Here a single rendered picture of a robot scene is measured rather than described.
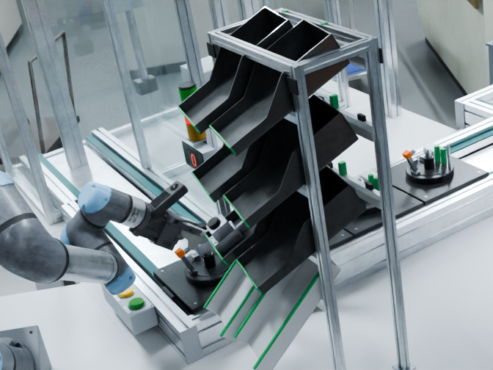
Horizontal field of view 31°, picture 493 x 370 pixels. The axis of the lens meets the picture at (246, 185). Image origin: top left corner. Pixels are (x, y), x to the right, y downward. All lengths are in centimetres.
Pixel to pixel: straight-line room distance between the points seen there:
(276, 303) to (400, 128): 138
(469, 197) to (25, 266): 132
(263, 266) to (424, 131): 143
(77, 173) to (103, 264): 123
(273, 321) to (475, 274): 65
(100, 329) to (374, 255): 76
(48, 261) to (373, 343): 83
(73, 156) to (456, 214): 141
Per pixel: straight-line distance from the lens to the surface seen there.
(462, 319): 224
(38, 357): 227
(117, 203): 210
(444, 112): 544
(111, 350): 234
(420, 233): 248
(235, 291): 211
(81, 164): 326
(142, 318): 228
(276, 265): 185
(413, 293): 234
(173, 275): 236
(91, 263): 195
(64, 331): 247
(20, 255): 175
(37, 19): 307
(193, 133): 237
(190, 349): 220
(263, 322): 201
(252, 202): 179
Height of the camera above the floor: 221
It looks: 27 degrees down
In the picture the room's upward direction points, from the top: 10 degrees counter-clockwise
